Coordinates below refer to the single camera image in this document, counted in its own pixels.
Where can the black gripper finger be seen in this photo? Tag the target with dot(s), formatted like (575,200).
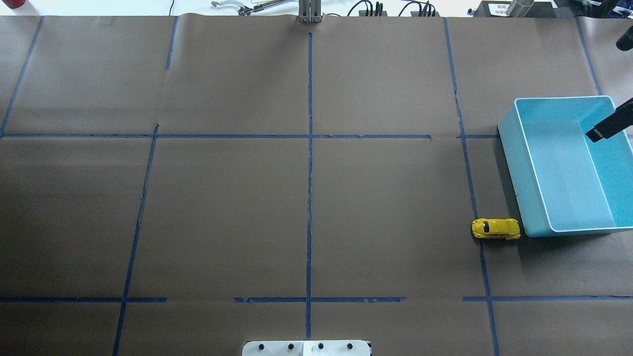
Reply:
(618,121)

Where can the white camera mast pole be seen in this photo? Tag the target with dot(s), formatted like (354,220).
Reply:
(307,348)

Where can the light blue plastic bin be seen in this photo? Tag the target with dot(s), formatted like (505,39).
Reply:
(565,184)

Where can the aluminium frame post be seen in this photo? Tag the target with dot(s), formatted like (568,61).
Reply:
(309,11)

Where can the black power strip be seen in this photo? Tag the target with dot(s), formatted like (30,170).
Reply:
(393,8)

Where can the yellow beetle toy car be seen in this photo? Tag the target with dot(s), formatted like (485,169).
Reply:
(485,228)

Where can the steel cup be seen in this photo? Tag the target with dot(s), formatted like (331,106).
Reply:
(519,8)

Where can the red cylinder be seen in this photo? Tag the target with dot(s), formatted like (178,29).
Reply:
(13,4)

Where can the black box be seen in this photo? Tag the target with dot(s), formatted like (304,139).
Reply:
(497,9)

